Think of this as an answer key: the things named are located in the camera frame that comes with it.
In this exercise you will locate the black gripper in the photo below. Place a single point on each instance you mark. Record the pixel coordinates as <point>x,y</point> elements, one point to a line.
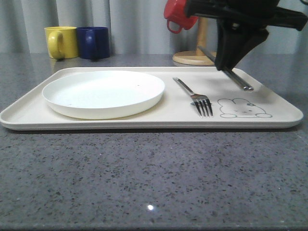
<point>231,49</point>

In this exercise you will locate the silver metal fork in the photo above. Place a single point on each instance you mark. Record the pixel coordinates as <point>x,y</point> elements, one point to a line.
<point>201,102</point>

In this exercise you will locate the dark blue mug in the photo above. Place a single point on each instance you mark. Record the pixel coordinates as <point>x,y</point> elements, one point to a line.
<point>93,42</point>

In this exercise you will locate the grey curtain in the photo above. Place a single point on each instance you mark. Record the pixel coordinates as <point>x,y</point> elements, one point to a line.
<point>135,26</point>

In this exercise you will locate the beige rabbit serving tray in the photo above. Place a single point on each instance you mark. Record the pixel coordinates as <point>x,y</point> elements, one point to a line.
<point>232,107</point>

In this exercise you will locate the wooden mug tree stand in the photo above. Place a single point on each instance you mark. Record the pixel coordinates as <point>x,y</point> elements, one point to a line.
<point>197,57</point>

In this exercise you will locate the red mug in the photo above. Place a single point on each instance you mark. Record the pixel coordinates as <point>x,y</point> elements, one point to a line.
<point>176,18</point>

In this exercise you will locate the white round plate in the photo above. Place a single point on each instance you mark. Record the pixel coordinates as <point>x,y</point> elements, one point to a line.
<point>103,94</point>

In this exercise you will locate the yellow mug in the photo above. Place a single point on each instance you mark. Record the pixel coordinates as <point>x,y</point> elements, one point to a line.
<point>61,42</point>

